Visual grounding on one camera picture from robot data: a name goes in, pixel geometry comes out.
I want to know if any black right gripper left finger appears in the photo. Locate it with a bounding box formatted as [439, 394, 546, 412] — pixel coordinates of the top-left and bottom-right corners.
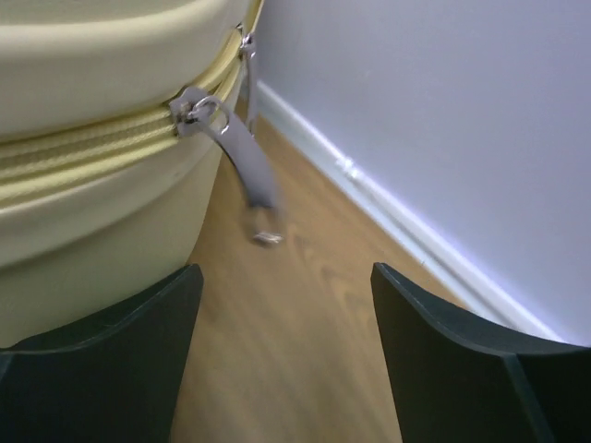
[1, 265, 203, 442]

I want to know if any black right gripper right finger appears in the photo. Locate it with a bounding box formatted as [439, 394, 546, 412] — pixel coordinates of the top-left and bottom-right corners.
[371, 263, 590, 442]

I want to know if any cream yellow suitcase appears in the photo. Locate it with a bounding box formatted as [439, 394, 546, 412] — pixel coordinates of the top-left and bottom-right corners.
[1, 1, 283, 348]

